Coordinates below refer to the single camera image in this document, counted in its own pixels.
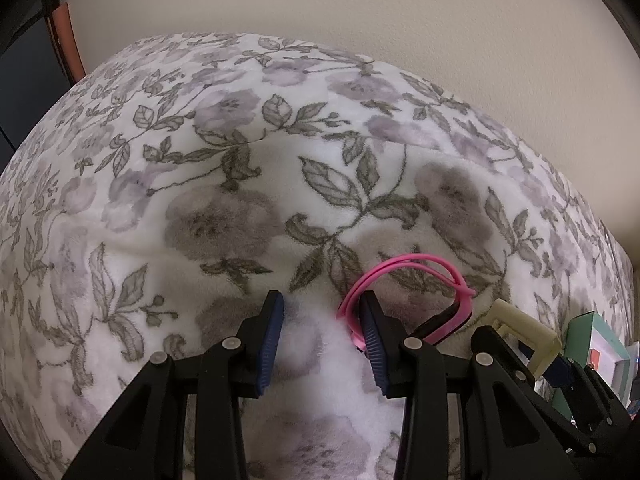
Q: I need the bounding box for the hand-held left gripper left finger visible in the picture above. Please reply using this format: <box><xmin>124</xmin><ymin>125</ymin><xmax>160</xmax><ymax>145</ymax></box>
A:
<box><xmin>62</xmin><ymin>290</ymin><xmax>286</xmax><ymax>480</ymax></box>

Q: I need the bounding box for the teal cardboard box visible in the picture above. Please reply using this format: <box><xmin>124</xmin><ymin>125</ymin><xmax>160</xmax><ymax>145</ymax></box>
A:
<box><xmin>565</xmin><ymin>311</ymin><xmax>633</xmax><ymax>396</ymax></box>

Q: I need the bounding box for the dark cabinet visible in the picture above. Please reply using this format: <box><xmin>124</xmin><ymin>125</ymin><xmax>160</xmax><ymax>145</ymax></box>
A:
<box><xmin>0</xmin><ymin>2</ymin><xmax>86</xmax><ymax>161</ymax></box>

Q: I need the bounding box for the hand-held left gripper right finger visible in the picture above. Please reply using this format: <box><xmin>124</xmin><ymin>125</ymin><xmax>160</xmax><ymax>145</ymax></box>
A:
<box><xmin>359</xmin><ymin>290</ymin><xmax>581</xmax><ymax>480</ymax></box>

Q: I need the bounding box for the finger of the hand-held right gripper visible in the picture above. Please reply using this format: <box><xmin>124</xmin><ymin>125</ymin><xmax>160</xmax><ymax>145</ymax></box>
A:
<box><xmin>471</xmin><ymin>325</ymin><xmax>537</xmax><ymax>393</ymax></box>
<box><xmin>546</xmin><ymin>356</ymin><xmax>629</xmax><ymax>430</ymax></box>

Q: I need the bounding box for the cream hair claw clip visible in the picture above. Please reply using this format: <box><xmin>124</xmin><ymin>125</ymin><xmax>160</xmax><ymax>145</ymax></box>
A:
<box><xmin>487</xmin><ymin>298</ymin><xmax>563</xmax><ymax>381</ymax></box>

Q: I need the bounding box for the pink smart band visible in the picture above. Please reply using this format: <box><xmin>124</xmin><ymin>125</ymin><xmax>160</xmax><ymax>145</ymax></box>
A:
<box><xmin>336</xmin><ymin>254</ymin><xmax>475</xmax><ymax>356</ymax></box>

